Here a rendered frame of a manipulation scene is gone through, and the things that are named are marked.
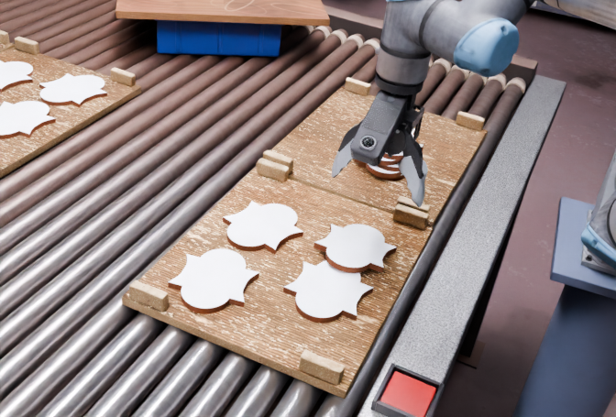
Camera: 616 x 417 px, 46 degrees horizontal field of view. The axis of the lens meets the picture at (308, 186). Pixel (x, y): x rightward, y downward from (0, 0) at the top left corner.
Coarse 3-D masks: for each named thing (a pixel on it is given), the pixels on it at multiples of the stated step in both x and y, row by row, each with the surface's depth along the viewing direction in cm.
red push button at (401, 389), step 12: (396, 372) 98; (396, 384) 96; (408, 384) 96; (420, 384) 97; (384, 396) 94; (396, 396) 94; (408, 396) 95; (420, 396) 95; (432, 396) 95; (408, 408) 93; (420, 408) 93
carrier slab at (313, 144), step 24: (336, 96) 163; (360, 96) 165; (312, 120) 153; (336, 120) 154; (360, 120) 155; (432, 120) 159; (288, 144) 144; (312, 144) 145; (336, 144) 146; (432, 144) 150; (456, 144) 151; (480, 144) 153; (312, 168) 137; (360, 168) 139; (432, 168) 142; (456, 168) 143; (336, 192) 131; (360, 192) 132; (384, 192) 133; (408, 192) 134; (432, 192) 134; (432, 216) 128
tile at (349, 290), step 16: (304, 272) 110; (320, 272) 111; (336, 272) 111; (288, 288) 107; (304, 288) 107; (320, 288) 108; (336, 288) 108; (352, 288) 108; (368, 288) 109; (304, 304) 104; (320, 304) 105; (336, 304) 105; (352, 304) 105; (320, 320) 103
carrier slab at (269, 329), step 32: (256, 192) 128; (288, 192) 130; (320, 192) 131; (224, 224) 120; (320, 224) 123; (352, 224) 124; (384, 224) 125; (256, 256) 114; (288, 256) 115; (320, 256) 116; (416, 256) 118; (160, 288) 106; (256, 288) 108; (384, 288) 111; (160, 320) 102; (192, 320) 101; (224, 320) 102; (256, 320) 102; (288, 320) 103; (352, 320) 104; (384, 320) 105; (256, 352) 97; (288, 352) 98; (320, 352) 98; (352, 352) 99; (320, 384) 95; (352, 384) 96
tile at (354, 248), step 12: (336, 228) 120; (348, 228) 120; (360, 228) 121; (372, 228) 121; (324, 240) 116; (336, 240) 116; (348, 240) 117; (360, 240) 117; (372, 240) 118; (336, 252) 113; (348, 252) 114; (360, 252) 114; (372, 252) 115; (384, 252) 115; (336, 264) 111; (348, 264) 111; (360, 264) 111; (372, 264) 112
